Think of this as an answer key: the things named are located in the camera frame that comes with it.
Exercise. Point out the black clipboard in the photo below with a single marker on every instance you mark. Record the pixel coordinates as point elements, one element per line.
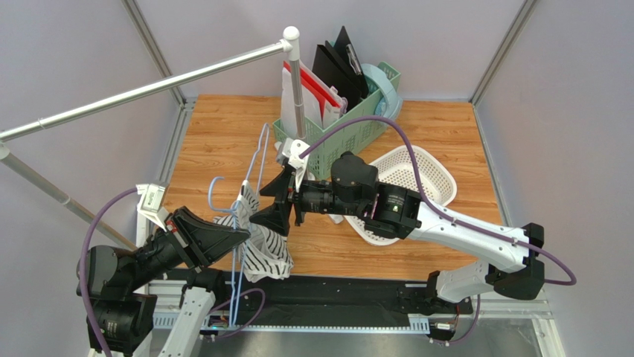
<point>343,55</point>

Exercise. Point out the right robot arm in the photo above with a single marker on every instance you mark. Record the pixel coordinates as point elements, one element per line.
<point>505,265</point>

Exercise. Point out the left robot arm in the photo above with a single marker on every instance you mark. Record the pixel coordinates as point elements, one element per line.
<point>120,318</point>

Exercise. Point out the green plastic file basket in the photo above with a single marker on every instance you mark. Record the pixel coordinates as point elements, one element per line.
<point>353,138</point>

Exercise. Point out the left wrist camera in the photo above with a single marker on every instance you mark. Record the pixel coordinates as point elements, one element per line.
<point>150,204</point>

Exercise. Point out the red folder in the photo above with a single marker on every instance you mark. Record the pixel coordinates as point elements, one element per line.
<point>321,92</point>

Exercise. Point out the white document folder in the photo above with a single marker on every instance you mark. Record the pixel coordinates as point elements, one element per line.
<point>311,107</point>

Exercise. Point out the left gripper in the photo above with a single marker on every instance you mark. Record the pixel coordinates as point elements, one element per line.
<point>212,240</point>

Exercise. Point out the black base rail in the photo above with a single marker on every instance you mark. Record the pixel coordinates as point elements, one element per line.
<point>314,302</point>

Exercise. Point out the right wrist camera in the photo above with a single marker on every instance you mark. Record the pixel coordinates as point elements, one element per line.
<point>290,151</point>

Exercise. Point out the silver clothes rack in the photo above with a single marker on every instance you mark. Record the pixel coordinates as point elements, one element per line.
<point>289,44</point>

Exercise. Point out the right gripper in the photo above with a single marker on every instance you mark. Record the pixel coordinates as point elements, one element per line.
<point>292,196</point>

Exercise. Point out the black folder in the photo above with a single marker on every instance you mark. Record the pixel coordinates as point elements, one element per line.
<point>329,68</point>

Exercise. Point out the white perforated plastic basket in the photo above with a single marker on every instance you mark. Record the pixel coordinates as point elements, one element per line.
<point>395,167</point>

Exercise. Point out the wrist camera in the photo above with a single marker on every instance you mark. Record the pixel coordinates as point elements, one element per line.
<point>290,151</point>
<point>150,204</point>

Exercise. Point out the blue wire hanger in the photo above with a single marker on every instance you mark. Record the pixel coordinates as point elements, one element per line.
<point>236,283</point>

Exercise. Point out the black white striped tank top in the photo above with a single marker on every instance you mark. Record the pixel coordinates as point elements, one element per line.
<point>266,254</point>

